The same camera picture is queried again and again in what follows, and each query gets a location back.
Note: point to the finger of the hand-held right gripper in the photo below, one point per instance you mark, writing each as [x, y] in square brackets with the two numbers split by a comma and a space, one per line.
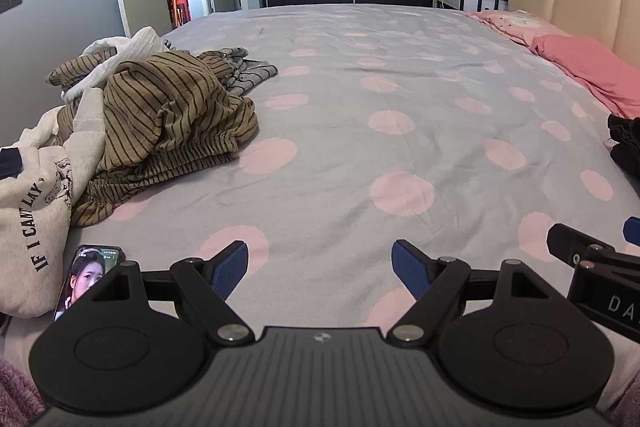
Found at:
[632, 228]
[570, 242]

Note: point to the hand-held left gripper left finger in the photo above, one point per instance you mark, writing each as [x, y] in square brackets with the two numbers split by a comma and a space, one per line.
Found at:
[230, 269]

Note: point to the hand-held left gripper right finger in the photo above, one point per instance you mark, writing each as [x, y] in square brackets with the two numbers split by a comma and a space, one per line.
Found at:
[412, 269]

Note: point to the black soft pants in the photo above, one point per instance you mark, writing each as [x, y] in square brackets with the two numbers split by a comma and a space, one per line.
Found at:
[630, 162]

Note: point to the black denim jeans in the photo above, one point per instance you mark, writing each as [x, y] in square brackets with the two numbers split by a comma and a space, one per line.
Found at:
[625, 128]

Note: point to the smartphone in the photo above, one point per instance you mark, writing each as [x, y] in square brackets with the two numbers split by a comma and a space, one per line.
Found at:
[82, 277]

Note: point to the brown striped garment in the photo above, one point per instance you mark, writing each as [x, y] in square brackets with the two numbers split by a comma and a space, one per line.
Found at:
[175, 117]

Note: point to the plain pink pillow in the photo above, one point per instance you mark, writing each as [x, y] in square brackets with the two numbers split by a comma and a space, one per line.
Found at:
[590, 67]

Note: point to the grey striped garment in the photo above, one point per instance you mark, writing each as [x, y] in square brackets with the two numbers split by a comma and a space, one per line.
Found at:
[255, 74]

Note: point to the white printed sweatshirt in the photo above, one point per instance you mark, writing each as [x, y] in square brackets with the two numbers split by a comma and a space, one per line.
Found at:
[30, 217]

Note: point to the pink printed pillow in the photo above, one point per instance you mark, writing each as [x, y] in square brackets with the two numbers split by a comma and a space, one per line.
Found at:
[515, 24]

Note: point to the white textured garment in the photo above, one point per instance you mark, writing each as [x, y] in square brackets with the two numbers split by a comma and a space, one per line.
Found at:
[135, 47]

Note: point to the grey light switch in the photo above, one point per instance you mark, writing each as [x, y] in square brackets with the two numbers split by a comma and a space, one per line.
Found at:
[10, 1]

